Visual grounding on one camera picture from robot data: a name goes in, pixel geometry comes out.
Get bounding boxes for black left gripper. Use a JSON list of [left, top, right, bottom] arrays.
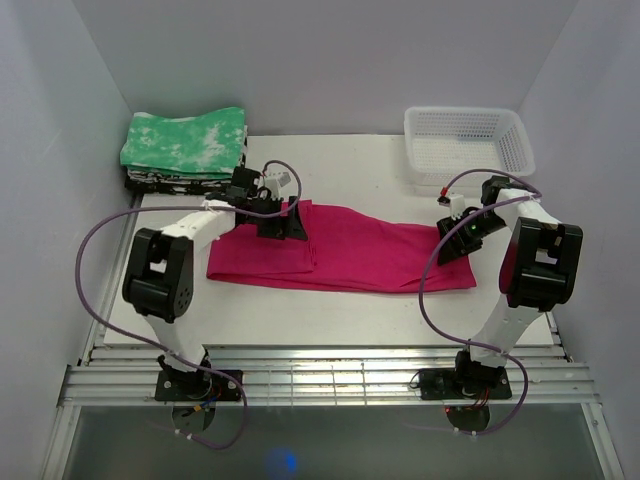
[[247, 195, 307, 241]]

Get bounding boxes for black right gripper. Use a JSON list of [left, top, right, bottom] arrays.
[[436, 210, 508, 266]]

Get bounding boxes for pink trousers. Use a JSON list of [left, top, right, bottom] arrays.
[[206, 200, 476, 294]]

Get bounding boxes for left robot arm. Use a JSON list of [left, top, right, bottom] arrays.
[[122, 167, 308, 400]]

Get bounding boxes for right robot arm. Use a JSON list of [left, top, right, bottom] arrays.
[[419, 175, 583, 400]]

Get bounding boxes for green white folded trousers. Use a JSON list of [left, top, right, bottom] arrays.
[[120, 107, 247, 179]]

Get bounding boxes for dark camouflage folded trousers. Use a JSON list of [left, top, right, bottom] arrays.
[[124, 172, 233, 196]]

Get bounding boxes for white plastic basket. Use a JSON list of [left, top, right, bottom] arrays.
[[404, 106, 535, 187]]

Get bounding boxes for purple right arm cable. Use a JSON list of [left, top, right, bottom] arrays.
[[404, 168, 544, 437]]

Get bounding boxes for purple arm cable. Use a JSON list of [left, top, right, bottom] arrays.
[[73, 159, 303, 450], [404, 168, 544, 437]]

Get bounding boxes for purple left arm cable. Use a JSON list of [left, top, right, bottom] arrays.
[[73, 159, 303, 450]]

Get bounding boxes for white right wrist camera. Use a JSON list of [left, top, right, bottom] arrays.
[[437, 188, 466, 221]]

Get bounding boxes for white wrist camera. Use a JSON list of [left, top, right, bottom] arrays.
[[262, 172, 291, 199], [437, 188, 466, 221]]

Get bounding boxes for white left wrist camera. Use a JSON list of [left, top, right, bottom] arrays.
[[262, 172, 291, 199]]

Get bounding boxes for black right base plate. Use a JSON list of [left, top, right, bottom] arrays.
[[417, 366, 512, 401]]

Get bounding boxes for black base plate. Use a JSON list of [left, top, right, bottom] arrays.
[[417, 366, 512, 401], [154, 369, 243, 403]]

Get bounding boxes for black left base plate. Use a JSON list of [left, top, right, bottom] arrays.
[[154, 369, 243, 403]]

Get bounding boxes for aluminium table frame rail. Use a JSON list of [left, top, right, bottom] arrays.
[[56, 199, 626, 480]]

